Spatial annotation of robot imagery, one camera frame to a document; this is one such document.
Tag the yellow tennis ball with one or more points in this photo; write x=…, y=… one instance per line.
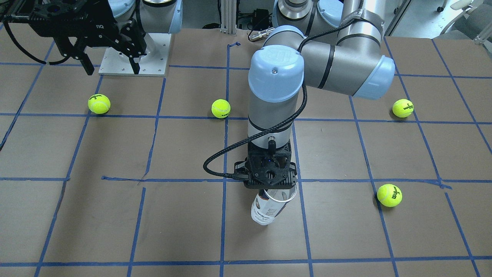
x=220, y=108
x=402, y=108
x=99, y=104
x=389, y=195

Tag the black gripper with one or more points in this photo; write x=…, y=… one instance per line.
x=100, y=24
x=240, y=167

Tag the aluminium frame post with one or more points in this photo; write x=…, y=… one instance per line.
x=228, y=17

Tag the silver metal connector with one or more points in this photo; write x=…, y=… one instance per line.
x=262, y=34

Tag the yellow tennis ball centre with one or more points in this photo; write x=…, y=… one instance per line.
x=220, y=108

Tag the white tennis ball can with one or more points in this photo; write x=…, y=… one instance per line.
x=268, y=203

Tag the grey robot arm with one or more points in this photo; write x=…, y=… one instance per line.
x=152, y=16
x=324, y=44

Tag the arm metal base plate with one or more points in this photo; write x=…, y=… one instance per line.
x=153, y=64

